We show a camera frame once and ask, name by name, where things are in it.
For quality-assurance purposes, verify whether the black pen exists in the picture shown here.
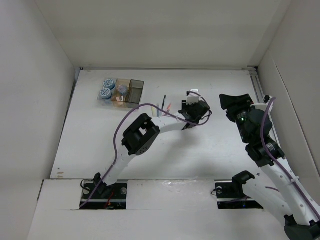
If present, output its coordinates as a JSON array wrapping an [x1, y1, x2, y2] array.
[[161, 94, 167, 110]]

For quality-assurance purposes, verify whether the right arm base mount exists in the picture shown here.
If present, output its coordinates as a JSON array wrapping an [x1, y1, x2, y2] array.
[[211, 180, 264, 210]]

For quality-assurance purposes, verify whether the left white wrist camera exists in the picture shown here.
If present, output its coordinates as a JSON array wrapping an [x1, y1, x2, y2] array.
[[186, 89, 200, 105]]

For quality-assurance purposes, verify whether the blue white tape jar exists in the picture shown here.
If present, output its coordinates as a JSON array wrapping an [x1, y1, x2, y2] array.
[[103, 78, 116, 91], [99, 88, 113, 100]]

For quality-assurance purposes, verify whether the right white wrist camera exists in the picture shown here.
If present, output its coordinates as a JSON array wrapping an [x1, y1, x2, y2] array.
[[250, 95, 277, 113]]

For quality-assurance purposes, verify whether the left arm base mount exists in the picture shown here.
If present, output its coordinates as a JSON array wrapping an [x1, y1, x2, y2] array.
[[79, 179, 128, 210]]

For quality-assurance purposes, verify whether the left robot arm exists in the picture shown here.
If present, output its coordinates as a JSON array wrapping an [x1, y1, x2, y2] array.
[[93, 100, 212, 199]]

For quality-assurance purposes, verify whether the yellow highlighter pen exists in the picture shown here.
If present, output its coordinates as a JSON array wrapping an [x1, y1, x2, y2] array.
[[151, 106, 156, 117]]

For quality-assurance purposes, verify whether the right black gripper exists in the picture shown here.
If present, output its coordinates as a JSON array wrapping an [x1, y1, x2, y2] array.
[[219, 93, 257, 144]]

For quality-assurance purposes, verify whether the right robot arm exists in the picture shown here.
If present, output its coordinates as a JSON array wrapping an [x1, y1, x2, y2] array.
[[219, 94, 320, 240]]

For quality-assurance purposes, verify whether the smoky grey plastic container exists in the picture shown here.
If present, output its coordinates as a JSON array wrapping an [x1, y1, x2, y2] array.
[[124, 79, 145, 109]]

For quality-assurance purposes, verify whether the clear jar of paper clips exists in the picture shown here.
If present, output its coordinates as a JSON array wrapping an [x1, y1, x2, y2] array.
[[117, 84, 129, 96]]

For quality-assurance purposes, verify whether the pink highlighter pen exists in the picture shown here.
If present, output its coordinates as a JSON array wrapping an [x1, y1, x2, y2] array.
[[163, 102, 172, 116]]

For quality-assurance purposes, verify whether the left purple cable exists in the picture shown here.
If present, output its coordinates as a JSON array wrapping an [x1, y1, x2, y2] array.
[[79, 91, 213, 208]]

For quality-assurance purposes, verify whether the amber plastic container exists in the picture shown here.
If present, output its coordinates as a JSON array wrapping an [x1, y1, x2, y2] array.
[[111, 78, 131, 108]]

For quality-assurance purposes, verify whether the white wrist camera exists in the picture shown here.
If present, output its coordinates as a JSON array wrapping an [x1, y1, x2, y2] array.
[[250, 95, 277, 113], [186, 89, 200, 105]]

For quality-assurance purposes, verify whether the clear plastic container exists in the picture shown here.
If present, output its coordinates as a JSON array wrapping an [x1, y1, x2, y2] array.
[[97, 78, 117, 104]]

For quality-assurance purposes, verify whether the aluminium rail right side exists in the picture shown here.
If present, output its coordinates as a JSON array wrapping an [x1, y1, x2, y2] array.
[[248, 67, 281, 146]]

